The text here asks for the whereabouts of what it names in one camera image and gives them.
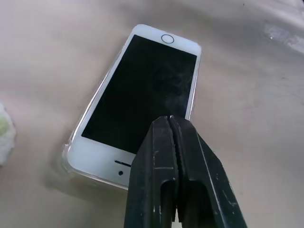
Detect white smartphone with black screen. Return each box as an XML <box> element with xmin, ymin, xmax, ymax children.
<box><xmin>66</xmin><ymin>23</ymin><xmax>202</xmax><ymax>190</ymax></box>

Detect light green towel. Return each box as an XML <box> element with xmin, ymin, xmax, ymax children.
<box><xmin>0</xmin><ymin>101</ymin><xmax>18</xmax><ymax>168</ymax></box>

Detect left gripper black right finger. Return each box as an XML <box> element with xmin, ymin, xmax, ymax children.
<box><xmin>171</xmin><ymin>115</ymin><xmax>248</xmax><ymax>228</ymax></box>

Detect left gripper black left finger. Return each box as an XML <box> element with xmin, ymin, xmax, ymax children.
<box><xmin>123</xmin><ymin>115</ymin><xmax>178</xmax><ymax>228</ymax></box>

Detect clear plastic phone case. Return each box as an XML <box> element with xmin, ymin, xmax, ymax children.
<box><xmin>61</xmin><ymin>23</ymin><xmax>203</xmax><ymax>192</ymax></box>

